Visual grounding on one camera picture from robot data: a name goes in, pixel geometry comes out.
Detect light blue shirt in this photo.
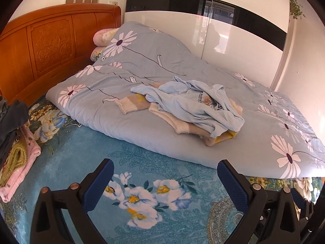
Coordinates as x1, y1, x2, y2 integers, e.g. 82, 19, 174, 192
131, 76, 245, 138

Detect dark grey folded clothes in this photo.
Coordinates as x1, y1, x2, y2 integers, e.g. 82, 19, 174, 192
0, 96, 29, 168

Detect light blue daisy quilt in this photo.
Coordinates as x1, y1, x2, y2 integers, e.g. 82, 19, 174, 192
46, 22, 324, 179

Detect olive green folded towel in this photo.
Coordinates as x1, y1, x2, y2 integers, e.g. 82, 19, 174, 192
1, 136, 28, 187

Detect pink folded fleece garment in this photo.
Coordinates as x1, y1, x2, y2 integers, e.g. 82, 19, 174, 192
1, 125, 41, 203

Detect cream knitted sweater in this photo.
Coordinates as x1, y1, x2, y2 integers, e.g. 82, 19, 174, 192
116, 83, 242, 147

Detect orange wooden headboard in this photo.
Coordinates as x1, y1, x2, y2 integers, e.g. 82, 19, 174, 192
1, 3, 121, 106

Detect yellow floral pillow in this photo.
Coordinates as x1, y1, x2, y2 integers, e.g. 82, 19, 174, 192
90, 46, 106, 62

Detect white black wardrobe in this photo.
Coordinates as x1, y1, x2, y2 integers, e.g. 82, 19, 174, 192
125, 0, 289, 88

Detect pink floral pillow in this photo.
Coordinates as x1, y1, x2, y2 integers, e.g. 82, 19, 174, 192
93, 28, 119, 47

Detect hanging green plant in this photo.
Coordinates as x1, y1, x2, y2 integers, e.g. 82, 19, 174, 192
290, 0, 306, 19

